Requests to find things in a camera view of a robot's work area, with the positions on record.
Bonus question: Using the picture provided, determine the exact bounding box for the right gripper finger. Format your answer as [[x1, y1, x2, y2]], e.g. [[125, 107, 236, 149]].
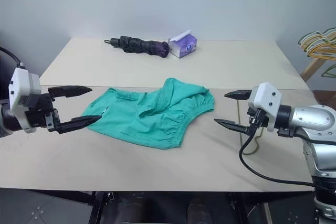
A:
[[224, 89, 253, 101], [214, 118, 249, 134]]

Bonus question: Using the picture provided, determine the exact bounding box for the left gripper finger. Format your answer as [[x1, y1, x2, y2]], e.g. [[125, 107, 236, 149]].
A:
[[56, 115, 102, 134], [48, 85, 93, 99]]

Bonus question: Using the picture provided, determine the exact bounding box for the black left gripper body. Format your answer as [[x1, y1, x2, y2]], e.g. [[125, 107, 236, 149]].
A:
[[20, 93, 61, 133]]

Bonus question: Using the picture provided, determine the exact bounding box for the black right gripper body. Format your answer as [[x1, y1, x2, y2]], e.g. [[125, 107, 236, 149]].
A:
[[246, 108, 266, 133]]

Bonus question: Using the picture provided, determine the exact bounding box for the green cloth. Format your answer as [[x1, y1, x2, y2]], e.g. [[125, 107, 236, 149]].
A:
[[83, 77, 216, 149]]

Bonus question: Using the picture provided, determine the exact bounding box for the purple tissue box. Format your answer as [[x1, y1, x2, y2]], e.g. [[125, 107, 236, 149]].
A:
[[167, 29, 198, 59]]

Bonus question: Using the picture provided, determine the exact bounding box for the wooden clothes rack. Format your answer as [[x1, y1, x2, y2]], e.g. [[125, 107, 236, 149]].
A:
[[300, 55, 336, 83]]

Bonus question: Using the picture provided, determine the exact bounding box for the black folded umbrella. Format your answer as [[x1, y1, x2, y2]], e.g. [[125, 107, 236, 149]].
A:
[[104, 36, 170, 59]]

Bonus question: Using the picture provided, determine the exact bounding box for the dark rounded foot shape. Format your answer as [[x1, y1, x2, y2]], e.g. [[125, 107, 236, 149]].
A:
[[185, 199, 211, 224], [119, 199, 158, 224]]

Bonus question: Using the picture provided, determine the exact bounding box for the black screwed base panel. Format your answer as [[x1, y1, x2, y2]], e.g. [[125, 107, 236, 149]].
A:
[[265, 195, 316, 224], [0, 189, 94, 224]]

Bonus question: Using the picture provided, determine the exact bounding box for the bunch of clothes hangers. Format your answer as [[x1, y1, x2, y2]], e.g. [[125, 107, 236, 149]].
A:
[[298, 27, 336, 46]]

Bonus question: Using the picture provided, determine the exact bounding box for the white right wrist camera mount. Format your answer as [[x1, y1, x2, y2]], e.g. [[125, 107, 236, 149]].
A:
[[247, 82, 282, 132]]

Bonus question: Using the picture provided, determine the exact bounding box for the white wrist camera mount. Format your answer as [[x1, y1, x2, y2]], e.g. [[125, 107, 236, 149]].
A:
[[247, 82, 282, 132], [8, 68, 41, 133]]

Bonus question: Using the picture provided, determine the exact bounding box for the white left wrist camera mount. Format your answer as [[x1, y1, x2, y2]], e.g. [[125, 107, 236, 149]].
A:
[[8, 68, 41, 133]]

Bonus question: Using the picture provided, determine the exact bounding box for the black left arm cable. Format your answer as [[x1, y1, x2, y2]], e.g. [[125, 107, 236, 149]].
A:
[[0, 47, 26, 69]]

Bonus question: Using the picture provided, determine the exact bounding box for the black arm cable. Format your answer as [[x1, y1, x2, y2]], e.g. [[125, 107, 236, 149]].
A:
[[0, 47, 26, 69], [239, 110, 314, 187]]

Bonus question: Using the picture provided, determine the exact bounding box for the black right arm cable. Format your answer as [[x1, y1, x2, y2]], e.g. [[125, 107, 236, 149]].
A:
[[239, 110, 314, 187]]

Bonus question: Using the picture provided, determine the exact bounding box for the green wire hanger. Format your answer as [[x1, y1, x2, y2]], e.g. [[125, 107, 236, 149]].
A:
[[322, 62, 336, 78]]

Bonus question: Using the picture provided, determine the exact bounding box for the yellow wire hanger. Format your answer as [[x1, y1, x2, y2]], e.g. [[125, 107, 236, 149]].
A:
[[301, 35, 336, 58]]

